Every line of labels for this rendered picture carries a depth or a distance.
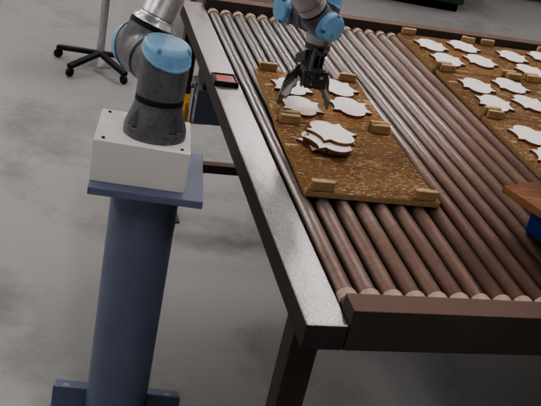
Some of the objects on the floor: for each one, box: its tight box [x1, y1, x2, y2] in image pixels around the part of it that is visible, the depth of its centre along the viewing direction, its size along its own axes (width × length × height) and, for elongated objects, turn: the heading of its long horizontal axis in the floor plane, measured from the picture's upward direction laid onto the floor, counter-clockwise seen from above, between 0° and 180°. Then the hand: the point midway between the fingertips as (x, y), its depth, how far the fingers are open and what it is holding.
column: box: [50, 152, 203, 406], centre depth 229 cm, size 38×38×87 cm
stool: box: [54, 0, 128, 85], centre depth 493 cm, size 55×52×65 cm
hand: (301, 105), depth 247 cm, fingers open, 14 cm apart
